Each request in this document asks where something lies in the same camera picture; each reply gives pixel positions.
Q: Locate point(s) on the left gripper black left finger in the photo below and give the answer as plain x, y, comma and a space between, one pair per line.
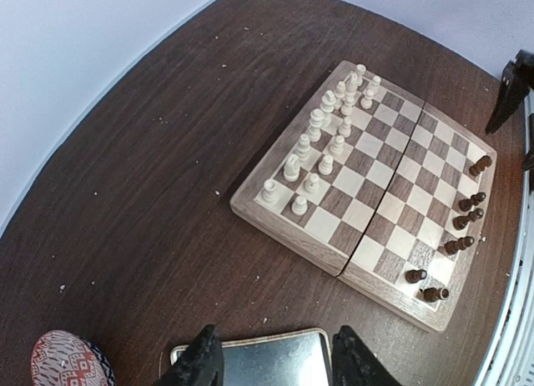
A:
201, 363

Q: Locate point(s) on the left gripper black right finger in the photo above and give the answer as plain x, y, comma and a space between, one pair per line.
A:
354, 364

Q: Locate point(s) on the black chess piece corner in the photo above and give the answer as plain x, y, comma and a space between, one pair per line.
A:
431, 295

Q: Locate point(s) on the black chess piece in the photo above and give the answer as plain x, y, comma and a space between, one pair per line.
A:
454, 246
463, 221
466, 204
415, 275
480, 166

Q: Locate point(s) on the wooden chess board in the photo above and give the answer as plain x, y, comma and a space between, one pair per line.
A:
364, 183

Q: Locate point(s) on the metal tray wooden rim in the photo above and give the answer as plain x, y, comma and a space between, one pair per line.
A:
296, 358

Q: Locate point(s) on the red patterned bowl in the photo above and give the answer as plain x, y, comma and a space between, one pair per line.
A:
63, 358

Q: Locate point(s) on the aluminium front rail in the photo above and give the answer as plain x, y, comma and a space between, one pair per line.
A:
509, 358

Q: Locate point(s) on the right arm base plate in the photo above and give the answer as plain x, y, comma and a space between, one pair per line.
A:
516, 83

